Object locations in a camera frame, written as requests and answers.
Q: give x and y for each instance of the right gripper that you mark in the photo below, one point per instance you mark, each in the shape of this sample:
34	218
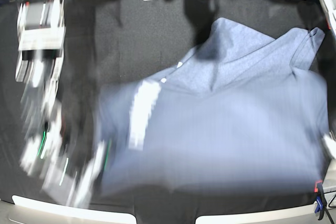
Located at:
67	180

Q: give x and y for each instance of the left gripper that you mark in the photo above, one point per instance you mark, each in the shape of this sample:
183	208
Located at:
329	145

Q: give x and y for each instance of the light blue t-shirt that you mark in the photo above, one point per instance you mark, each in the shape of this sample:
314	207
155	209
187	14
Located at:
241	112

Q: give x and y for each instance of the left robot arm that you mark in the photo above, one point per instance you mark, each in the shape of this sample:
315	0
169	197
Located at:
328	7

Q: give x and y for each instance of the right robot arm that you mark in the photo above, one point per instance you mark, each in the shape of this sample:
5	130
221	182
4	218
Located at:
41	34

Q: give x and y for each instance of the clamp bottom right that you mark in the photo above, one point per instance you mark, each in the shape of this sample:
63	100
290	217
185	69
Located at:
320	200

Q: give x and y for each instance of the black table cloth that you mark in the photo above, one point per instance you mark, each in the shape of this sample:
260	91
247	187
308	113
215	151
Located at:
125	40

